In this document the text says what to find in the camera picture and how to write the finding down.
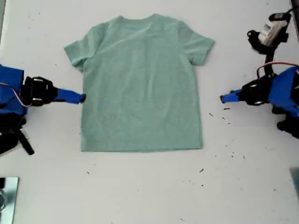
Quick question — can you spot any green t-shirt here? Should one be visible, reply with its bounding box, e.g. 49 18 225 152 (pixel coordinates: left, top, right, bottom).
63 13 215 153

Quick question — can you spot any thick black camera cable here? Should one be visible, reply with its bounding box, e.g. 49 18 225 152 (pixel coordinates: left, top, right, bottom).
18 129 35 156

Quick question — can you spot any black camera box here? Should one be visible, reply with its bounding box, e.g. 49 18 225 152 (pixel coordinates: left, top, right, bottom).
0 130 21 156

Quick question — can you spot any wide steel plate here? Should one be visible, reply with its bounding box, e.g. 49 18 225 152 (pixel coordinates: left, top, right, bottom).
0 177 20 224

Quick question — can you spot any red white wire on arm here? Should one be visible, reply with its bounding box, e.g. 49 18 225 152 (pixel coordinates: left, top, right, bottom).
0 83 32 108

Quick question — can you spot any white printed camera box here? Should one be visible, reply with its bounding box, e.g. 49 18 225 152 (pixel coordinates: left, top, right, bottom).
261 13 292 45

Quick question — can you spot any black camera stalk with ring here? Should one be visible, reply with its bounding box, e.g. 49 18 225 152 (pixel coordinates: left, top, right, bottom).
247 29 290 81

